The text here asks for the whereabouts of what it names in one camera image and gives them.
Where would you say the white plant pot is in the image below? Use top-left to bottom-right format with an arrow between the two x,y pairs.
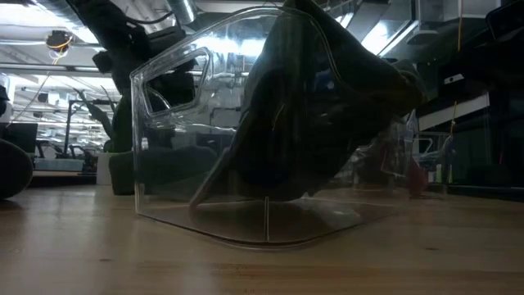
96,152 -> 111,186

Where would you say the light green container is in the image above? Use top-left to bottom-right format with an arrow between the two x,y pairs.
435,163 -> 454,184

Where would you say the black monitor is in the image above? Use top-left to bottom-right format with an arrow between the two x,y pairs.
0,121 -> 38,155

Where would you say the clear plastic bin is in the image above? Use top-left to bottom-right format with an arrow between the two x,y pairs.
380,130 -> 455,200
129,4 -> 413,250

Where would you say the black ceiling camera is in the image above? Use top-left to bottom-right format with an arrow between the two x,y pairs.
44,29 -> 75,54

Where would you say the green leafy plant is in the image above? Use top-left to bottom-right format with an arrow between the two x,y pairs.
73,88 -> 134,153

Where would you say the dark green baseball cap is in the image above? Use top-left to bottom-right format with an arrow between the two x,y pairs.
190,0 -> 427,202
0,138 -> 34,201

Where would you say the maroon baseball cap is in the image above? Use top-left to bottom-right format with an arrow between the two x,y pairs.
407,159 -> 430,198

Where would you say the silver ventilation duct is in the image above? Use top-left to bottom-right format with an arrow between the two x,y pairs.
165,0 -> 197,25

